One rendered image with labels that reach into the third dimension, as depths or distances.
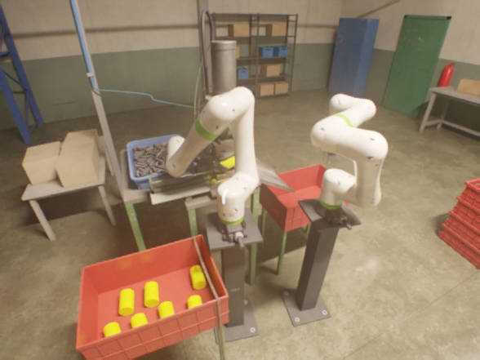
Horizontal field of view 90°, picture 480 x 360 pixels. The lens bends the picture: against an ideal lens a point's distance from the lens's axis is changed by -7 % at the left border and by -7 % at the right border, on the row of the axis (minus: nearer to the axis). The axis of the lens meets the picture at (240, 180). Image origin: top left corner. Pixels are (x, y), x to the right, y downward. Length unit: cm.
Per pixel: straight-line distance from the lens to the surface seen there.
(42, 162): 289
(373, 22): 751
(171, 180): 149
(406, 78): 709
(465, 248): 312
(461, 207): 302
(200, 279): 142
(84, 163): 261
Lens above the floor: 183
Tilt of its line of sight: 33 degrees down
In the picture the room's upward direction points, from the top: straight up
